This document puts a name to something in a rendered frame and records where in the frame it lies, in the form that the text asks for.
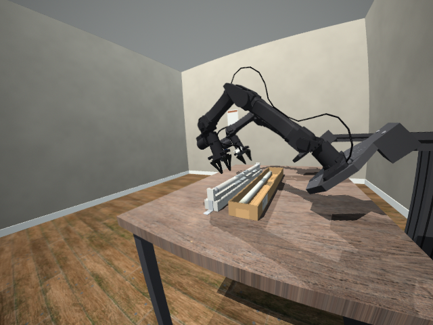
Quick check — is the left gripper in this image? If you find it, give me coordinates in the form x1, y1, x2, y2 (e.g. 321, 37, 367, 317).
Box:
208, 140, 231, 174

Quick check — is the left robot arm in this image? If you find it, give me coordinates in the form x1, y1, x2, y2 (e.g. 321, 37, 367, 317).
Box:
196, 83, 348, 181

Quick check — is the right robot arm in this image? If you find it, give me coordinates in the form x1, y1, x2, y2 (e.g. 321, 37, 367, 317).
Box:
220, 112, 288, 150

